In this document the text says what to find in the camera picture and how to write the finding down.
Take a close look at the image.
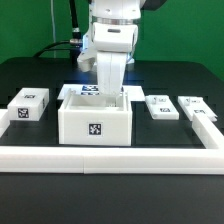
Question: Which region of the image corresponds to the white cabinet body box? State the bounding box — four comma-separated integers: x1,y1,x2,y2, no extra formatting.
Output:
58,89,132,146

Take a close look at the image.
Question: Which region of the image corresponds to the white thin cable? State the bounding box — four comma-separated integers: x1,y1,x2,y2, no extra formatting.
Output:
49,0,58,59

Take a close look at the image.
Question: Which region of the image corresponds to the white cabinet top block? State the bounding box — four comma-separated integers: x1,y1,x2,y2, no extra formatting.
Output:
7,88,49,121

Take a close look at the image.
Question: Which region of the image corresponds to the white cabinet door panel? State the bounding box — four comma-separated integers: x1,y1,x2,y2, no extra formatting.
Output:
178,96,217,122
145,95,179,120

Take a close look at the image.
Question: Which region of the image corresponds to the white marker sheet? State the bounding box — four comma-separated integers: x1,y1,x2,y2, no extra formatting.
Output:
58,84,145,101

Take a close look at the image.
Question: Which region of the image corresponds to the black cable bundle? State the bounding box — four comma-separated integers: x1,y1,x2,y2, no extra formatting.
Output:
32,0,84,61

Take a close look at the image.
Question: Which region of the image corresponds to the white L-shaped obstacle frame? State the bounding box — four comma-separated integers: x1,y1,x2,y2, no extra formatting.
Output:
0,114,224,175

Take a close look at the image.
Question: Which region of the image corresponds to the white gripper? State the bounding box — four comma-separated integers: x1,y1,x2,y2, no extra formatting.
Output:
93,22,138,95

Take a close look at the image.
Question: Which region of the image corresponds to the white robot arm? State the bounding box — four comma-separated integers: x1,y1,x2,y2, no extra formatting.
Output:
77,0,167,96

